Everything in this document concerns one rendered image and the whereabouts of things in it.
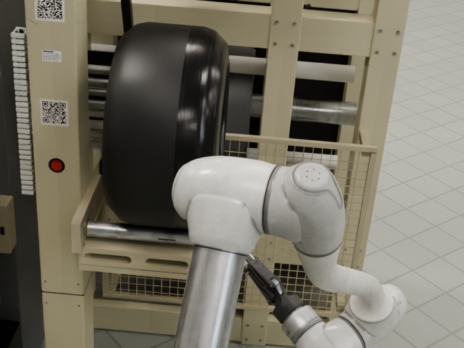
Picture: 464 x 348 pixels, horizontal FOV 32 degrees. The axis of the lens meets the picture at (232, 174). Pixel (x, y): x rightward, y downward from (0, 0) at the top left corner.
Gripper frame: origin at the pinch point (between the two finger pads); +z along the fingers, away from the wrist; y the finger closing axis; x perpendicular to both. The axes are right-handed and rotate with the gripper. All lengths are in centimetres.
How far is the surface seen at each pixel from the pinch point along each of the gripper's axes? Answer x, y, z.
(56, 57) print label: -11, -22, 65
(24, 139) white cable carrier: -27, 0, 63
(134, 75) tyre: -1, -28, 44
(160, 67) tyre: 6, -28, 42
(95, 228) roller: -23.2, 14.2, 35.5
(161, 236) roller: -9.9, 14.5, 22.6
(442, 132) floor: 229, 234, 74
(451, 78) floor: 303, 283, 121
